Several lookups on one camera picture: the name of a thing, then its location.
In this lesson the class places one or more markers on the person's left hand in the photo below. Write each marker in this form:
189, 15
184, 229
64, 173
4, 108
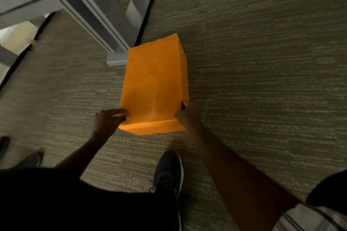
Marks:
107, 122

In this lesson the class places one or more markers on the person's right hand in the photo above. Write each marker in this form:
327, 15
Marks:
189, 116

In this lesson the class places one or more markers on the person's right thumb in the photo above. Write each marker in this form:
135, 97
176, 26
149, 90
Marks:
184, 105

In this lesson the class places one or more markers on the person's left fingers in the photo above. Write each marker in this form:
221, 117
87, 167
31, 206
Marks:
120, 115

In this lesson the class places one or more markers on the orange plastic bin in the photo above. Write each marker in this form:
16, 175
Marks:
154, 82

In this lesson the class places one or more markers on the person's left forearm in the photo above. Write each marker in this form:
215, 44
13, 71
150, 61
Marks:
78, 156

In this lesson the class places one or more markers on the person's right forearm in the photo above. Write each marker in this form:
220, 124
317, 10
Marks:
238, 179

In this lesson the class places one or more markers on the dark blue sneaker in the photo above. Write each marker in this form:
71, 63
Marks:
168, 176

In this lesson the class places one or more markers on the grey shoe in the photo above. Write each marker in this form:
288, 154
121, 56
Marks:
31, 160

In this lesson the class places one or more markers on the black sleeve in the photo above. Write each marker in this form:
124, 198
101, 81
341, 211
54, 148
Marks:
329, 191

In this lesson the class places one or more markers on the striped white shirt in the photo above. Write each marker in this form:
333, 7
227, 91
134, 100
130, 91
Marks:
311, 220

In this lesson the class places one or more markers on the grey metal desk frame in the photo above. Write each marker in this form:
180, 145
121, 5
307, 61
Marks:
81, 6

